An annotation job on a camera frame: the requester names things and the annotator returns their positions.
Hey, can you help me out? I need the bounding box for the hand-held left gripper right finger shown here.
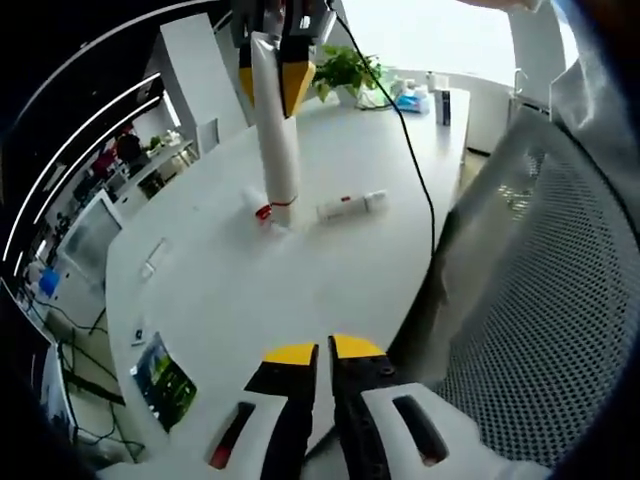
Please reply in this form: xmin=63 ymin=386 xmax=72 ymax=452
xmin=327 ymin=333 xmax=496 ymax=480

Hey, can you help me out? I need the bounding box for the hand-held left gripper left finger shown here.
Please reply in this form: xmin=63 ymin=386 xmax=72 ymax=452
xmin=197 ymin=342 xmax=321 ymax=480

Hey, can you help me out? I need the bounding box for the long white skincare tube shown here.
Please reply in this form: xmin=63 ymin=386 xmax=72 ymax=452
xmin=248 ymin=30 xmax=301 ymax=234

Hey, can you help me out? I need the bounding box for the red-label white skincare bottle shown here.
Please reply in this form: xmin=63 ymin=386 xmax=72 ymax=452
xmin=314 ymin=188 xmax=390 ymax=225

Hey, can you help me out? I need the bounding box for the red-collared white skincare bottle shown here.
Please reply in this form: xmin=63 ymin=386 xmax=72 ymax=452
xmin=242 ymin=185 xmax=281 ymax=236

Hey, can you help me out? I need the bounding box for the potted green plant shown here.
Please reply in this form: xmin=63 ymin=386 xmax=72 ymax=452
xmin=310 ymin=43 xmax=385 ymax=104

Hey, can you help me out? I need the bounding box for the white office desk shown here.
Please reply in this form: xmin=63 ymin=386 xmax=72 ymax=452
xmin=122 ymin=137 xmax=197 ymax=199

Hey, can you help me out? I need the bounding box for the blue and white tissue pack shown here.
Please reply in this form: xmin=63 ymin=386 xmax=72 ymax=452
xmin=393 ymin=82 xmax=434 ymax=117

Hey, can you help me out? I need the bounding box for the green printed packet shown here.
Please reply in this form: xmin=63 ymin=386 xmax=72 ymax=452
xmin=129 ymin=331 xmax=198 ymax=434

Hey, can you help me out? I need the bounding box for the slim dark box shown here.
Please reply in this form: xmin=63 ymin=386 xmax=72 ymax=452
xmin=433 ymin=85 xmax=452 ymax=127

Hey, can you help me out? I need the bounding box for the white frosted-panel cabinet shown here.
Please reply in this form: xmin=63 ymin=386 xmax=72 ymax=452
xmin=55 ymin=188 xmax=125 ymax=284

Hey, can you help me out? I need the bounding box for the grey mesh office chair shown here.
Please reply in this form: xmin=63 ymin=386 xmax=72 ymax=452
xmin=392 ymin=107 xmax=640 ymax=474

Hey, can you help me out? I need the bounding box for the blue water bucket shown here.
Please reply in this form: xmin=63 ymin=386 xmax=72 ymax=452
xmin=38 ymin=265 xmax=65 ymax=297

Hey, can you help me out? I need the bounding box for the person's grey clothing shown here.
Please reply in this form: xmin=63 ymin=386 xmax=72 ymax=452
xmin=547 ymin=0 xmax=640 ymax=166

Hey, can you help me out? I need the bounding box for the black cable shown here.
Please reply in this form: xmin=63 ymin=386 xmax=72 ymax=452
xmin=324 ymin=0 xmax=437 ymax=257

